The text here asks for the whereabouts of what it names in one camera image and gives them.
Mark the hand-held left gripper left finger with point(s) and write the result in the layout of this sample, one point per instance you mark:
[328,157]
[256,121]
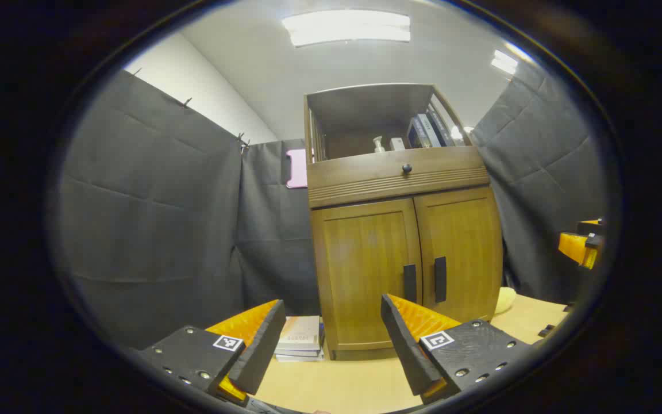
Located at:
[259,351]

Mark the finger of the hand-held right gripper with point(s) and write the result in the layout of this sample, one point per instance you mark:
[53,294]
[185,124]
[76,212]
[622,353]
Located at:
[575,247]

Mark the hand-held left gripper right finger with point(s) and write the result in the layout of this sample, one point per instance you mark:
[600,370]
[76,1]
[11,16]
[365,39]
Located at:
[405,351]

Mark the wooden cabinet door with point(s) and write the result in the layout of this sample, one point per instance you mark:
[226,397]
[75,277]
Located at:
[469,247]
[360,264]

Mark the wooden double-door shoe cabinet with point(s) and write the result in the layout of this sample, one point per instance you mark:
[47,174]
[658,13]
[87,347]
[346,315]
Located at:
[365,109]

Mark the white book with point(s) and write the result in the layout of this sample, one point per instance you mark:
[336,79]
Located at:
[299,359]
[299,353]

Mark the beige cover book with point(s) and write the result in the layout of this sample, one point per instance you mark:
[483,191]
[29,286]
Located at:
[299,332]

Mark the pale yellow object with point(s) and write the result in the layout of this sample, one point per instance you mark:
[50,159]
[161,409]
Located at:
[505,300]

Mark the small black object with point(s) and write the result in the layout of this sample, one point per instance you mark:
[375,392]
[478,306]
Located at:
[546,330]

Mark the black backdrop cloth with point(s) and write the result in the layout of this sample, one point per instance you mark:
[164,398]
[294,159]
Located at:
[153,218]

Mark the small ceiling light panel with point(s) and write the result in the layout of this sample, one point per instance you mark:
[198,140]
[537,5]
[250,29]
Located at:
[504,62]

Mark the small white box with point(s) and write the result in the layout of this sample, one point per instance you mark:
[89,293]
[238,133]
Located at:
[397,144]

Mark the small white bottle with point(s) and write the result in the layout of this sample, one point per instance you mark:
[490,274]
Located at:
[378,146]

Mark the small metal clip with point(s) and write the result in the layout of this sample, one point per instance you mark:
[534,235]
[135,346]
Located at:
[242,142]

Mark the large ceiling light panel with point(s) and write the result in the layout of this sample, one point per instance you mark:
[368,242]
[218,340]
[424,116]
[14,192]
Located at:
[345,27]

